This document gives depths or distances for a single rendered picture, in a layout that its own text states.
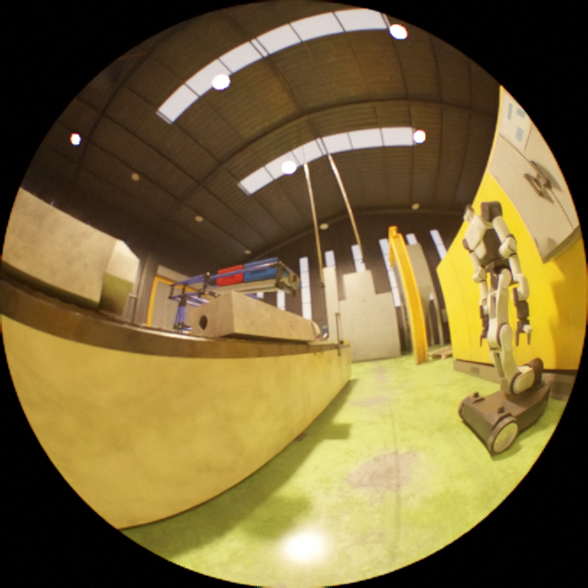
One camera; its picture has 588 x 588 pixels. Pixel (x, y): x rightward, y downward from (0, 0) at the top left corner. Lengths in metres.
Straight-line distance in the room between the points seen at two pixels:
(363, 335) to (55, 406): 7.14
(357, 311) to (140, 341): 7.02
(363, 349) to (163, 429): 6.79
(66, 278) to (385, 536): 1.18
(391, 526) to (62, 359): 1.07
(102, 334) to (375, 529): 1.04
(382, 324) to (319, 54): 11.18
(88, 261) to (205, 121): 9.03
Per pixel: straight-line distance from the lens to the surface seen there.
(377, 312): 7.13
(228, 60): 9.29
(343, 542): 0.83
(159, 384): 0.58
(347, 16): 9.37
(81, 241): 0.60
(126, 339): 0.54
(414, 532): 0.87
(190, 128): 9.56
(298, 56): 9.10
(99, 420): 0.58
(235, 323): 0.76
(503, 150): 1.55
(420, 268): 9.25
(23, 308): 0.58
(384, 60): 9.32
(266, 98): 9.14
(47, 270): 0.57
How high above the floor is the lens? 0.74
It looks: 18 degrees up
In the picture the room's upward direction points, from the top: 2 degrees counter-clockwise
